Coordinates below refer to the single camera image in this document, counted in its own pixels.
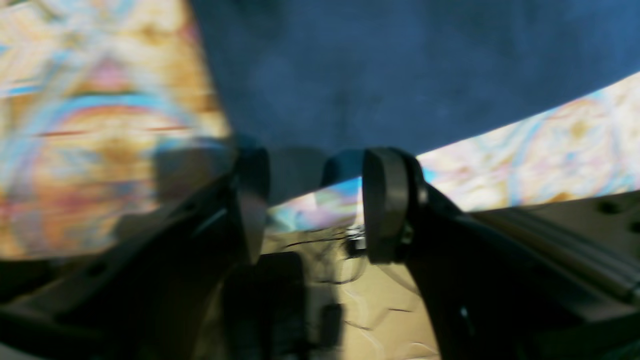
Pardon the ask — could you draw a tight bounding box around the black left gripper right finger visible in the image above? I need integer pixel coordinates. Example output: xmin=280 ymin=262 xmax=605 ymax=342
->
xmin=362 ymin=147 xmax=640 ymax=360

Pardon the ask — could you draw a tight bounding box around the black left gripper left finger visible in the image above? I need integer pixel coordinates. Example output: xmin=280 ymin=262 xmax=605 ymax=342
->
xmin=1 ymin=148 xmax=270 ymax=360

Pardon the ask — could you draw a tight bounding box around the dark navy t-shirt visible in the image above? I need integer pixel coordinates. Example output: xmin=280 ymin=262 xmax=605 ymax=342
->
xmin=189 ymin=0 xmax=640 ymax=205

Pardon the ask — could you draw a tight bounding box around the black floor pedal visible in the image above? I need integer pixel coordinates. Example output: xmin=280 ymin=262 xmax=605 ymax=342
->
xmin=220 ymin=251 xmax=308 ymax=360

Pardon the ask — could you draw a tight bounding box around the black box with white label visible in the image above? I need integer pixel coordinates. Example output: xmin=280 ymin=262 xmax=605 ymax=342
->
xmin=344 ymin=224 xmax=367 ymax=259

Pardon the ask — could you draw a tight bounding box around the patterned colourful tablecloth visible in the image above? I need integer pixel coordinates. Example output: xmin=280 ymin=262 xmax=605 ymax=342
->
xmin=1 ymin=0 xmax=639 ymax=260

